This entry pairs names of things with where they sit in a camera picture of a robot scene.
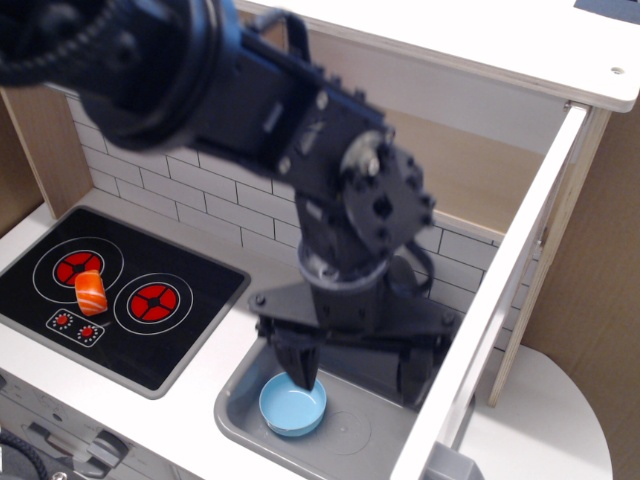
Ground dark grey faucet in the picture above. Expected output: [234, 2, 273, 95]
[386, 256, 419, 298]

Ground black toy stove top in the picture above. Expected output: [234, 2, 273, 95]
[1, 207, 250, 399]

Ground grey oven front handle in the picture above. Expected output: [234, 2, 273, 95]
[22, 422, 129, 479]

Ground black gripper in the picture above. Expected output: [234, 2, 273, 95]
[249, 274, 458, 405]

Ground black braided cable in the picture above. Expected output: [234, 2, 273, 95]
[0, 429, 49, 480]

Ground white toy microwave door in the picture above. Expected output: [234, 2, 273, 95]
[390, 102, 593, 479]

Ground light blue bowl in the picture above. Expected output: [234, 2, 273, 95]
[259, 373, 328, 437]

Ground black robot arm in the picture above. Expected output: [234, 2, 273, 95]
[1, 1, 460, 406]

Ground salmon sushi toy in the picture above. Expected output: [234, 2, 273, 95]
[74, 270, 108, 316]

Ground white wooden microwave cabinet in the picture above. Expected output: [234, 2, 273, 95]
[234, 0, 640, 409]

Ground grey sink basin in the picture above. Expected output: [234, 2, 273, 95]
[214, 340, 482, 479]

